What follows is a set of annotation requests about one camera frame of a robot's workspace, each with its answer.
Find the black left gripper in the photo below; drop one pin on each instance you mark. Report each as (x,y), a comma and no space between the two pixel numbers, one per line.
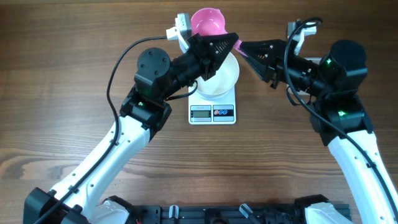
(203,48)

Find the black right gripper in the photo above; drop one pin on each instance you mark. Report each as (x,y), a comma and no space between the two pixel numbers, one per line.
(271,67)

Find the pink measuring scoop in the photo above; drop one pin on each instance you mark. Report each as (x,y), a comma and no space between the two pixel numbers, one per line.
(210,24)

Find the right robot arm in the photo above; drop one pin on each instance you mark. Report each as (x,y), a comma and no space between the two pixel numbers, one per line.
(328,91)

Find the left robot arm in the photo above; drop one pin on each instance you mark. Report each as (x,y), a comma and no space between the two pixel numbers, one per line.
(78,197)

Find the white bowl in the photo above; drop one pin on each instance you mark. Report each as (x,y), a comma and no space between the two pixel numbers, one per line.
(224,79)

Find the white digital kitchen scale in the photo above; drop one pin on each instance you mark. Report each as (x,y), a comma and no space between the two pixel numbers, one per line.
(218,110)

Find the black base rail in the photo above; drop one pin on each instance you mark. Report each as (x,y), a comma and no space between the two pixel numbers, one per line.
(270,213)

